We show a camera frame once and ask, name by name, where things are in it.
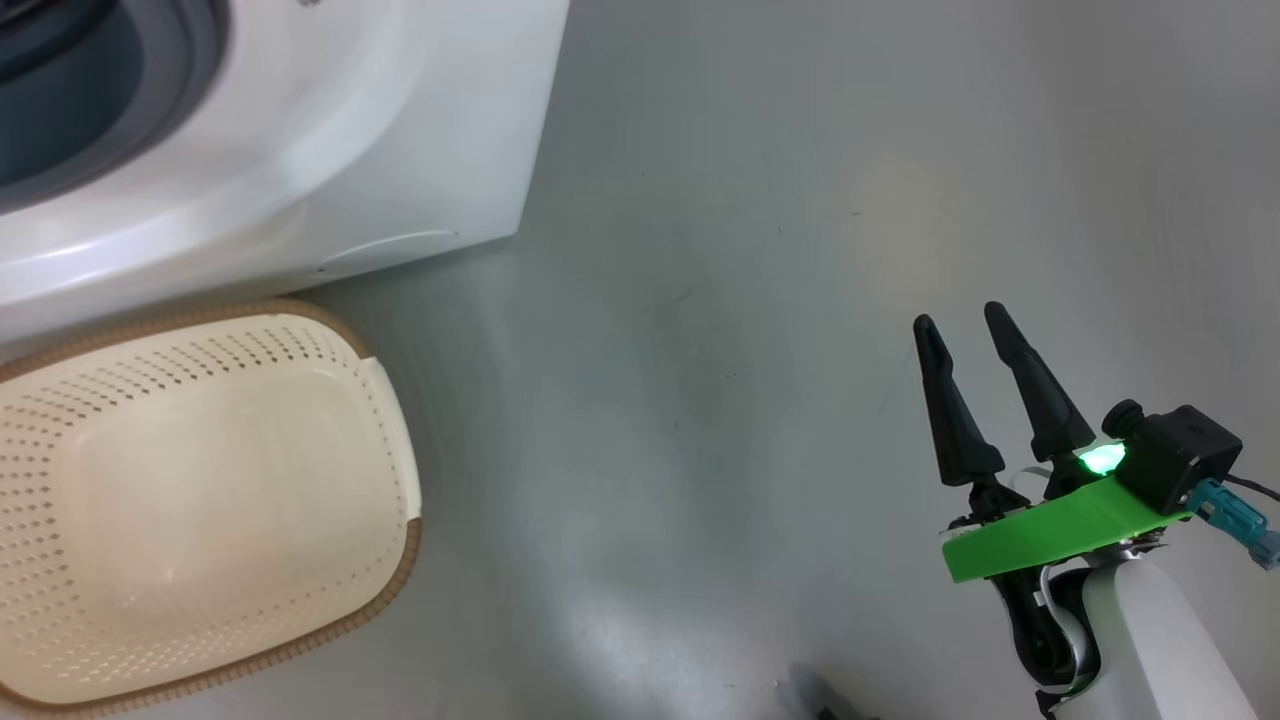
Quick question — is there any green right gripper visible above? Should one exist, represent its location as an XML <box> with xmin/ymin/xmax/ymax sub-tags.
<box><xmin>911</xmin><ymin>301</ymin><xmax>1193</xmax><ymax>587</ymax></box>

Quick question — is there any white front-load washing machine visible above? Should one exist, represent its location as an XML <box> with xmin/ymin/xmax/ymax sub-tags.
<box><xmin>0</xmin><ymin>0</ymin><xmax>571</xmax><ymax>346</ymax></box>

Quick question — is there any grey rubber door gasket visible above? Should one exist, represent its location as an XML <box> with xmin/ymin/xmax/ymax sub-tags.
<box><xmin>0</xmin><ymin>0</ymin><xmax>232</xmax><ymax>217</ymax></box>

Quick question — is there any round white filter cover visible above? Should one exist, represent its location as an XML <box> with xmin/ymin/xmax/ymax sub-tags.
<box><xmin>317</xmin><ymin>229</ymin><xmax>462</xmax><ymax>274</ymax></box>

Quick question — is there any cream perforated laundry basket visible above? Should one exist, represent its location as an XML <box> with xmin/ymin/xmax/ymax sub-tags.
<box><xmin>0</xmin><ymin>298</ymin><xmax>424</xmax><ymax>717</ymax></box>

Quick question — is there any blue cable connector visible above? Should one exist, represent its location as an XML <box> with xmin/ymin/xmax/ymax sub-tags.
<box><xmin>1188</xmin><ymin>477</ymin><xmax>1280</xmax><ymax>572</ymax></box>

